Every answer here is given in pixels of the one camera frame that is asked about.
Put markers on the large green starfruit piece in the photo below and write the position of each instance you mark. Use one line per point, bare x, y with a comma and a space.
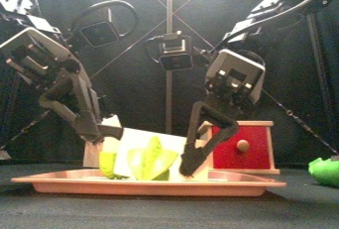
152, 160

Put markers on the small green starfruit piece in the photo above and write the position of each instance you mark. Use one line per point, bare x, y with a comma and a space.
107, 165

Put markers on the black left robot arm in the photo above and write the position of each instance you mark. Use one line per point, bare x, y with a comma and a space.
17, 1

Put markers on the red and white drawer box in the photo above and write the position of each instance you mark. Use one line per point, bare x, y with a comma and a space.
255, 153

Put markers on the pink plastic tray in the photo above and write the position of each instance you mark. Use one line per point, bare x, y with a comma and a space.
132, 188

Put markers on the black slanted metal strut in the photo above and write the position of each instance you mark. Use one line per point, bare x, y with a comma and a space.
317, 67

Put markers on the green toy vegetable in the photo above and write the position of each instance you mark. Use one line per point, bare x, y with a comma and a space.
325, 171

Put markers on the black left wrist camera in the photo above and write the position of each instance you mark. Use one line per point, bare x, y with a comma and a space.
99, 33

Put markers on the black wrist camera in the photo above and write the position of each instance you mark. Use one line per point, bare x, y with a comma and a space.
175, 54
99, 33

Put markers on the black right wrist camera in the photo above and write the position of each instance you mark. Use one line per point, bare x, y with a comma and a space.
175, 54

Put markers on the grey vertical frame pole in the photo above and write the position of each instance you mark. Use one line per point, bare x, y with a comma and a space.
168, 100

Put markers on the grey frame corner bracket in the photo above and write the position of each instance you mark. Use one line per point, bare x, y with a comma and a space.
4, 155
335, 157

